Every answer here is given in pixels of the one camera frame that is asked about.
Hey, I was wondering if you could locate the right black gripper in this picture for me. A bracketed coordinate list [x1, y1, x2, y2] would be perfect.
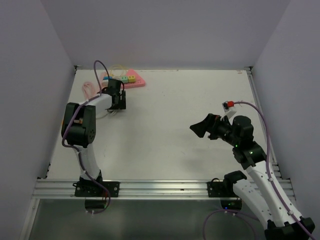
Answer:
[189, 113, 239, 147]

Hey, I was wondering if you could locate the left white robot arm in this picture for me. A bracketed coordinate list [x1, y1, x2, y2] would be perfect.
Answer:
[61, 78, 126, 197]

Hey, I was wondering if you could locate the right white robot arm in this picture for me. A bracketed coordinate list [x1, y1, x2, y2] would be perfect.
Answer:
[189, 113, 315, 240]

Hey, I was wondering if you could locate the blue plug adapter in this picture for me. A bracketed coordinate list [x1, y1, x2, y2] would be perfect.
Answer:
[103, 76, 112, 81]

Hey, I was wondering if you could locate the green USB charger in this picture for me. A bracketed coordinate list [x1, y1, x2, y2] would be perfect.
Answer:
[121, 76, 129, 83]

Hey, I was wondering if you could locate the yellow USB charger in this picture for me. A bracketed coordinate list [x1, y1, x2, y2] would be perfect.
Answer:
[127, 75, 136, 83]

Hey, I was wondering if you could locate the pink triangular power strip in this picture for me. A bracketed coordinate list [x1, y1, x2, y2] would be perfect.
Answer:
[99, 68, 146, 90]

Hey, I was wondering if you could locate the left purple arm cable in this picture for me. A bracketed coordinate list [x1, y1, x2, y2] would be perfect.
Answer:
[61, 60, 112, 216]

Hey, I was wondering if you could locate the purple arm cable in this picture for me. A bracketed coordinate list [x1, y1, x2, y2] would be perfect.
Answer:
[61, 60, 112, 216]
[202, 100, 318, 240]

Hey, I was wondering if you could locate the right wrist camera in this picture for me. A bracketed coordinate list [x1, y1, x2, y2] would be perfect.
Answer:
[221, 101, 237, 119]

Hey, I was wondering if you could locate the yellow charging cable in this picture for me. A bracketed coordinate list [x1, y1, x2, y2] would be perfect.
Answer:
[108, 64, 129, 78]

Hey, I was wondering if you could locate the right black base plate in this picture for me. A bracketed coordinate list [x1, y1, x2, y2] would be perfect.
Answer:
[206, 177, 238, 198]

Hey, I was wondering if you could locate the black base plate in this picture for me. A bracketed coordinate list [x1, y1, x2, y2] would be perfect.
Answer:
[206, 177, 238, 198]
[72, 181, 120, 198]

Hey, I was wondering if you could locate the aluminium rail frame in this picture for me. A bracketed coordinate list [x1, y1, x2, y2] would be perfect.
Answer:
[31, 179, 227, 200]

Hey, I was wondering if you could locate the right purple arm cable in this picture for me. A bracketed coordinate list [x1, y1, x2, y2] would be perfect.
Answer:
[202, 100, 318, 240]

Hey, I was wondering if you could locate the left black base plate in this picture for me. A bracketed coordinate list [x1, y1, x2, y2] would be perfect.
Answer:
[72, 181, 120, 198]

